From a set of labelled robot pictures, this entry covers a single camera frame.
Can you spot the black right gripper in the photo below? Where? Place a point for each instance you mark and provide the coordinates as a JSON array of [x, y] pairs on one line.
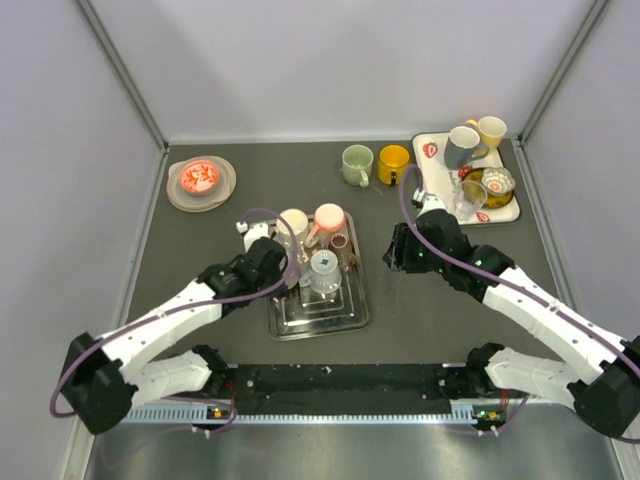
[[397, 257]]

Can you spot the light grey ceramic mug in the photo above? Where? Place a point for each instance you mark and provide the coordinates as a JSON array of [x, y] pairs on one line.
[[323, 275]]

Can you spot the yellow ceramic mug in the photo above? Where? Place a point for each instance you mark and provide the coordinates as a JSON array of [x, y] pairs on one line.
[[392, 163]]

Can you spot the light green ceramic mug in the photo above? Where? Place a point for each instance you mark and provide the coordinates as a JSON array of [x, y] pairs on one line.
[[357, 164]]

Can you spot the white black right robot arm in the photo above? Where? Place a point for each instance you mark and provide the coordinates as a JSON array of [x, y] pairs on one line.
[[597, 372]]

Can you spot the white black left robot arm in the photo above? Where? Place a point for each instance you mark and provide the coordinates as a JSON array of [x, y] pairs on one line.
[[104, 378]]

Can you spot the brown striped small mug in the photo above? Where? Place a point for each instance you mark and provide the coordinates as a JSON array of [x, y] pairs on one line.
[[343, 249]]

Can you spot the pink ceramic mug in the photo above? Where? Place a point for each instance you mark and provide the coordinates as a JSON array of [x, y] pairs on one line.
[[329, 219]]

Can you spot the cream ceramic mug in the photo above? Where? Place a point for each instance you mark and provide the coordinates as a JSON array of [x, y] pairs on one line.
[[294, 230]]

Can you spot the dark grey tall mug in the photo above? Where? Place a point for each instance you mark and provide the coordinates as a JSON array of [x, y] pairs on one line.
[[463, 146]]

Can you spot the pale yellow mug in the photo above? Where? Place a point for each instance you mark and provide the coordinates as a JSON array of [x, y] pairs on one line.
[[491, 130]]

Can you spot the clear glass cup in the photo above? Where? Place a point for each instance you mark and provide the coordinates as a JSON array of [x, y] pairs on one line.
[[468, 198]]

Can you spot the yellow ceramic bowl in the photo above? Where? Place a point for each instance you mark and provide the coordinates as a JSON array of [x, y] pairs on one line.
[[493, 201]]

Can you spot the strawberry print white tray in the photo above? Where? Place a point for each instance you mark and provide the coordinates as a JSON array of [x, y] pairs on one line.
[[449, 185]]

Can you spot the blue patterned small bowl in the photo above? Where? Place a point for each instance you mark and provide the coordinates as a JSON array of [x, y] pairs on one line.
[[498, 181]]

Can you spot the silver metal tray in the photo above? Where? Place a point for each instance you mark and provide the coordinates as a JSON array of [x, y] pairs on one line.
[[302, 313]]

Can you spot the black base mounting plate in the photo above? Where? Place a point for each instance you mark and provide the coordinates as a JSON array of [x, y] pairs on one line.
[[342, 389]]

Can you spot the red patterned bowl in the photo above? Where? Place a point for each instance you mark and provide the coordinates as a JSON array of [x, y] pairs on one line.
[[199, 178]]

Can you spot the grey ceramic plate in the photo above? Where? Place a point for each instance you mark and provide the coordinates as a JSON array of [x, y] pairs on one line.
[[198, 204]]

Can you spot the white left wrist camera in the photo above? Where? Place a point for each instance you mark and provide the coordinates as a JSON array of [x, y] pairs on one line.
[[251, 233]]

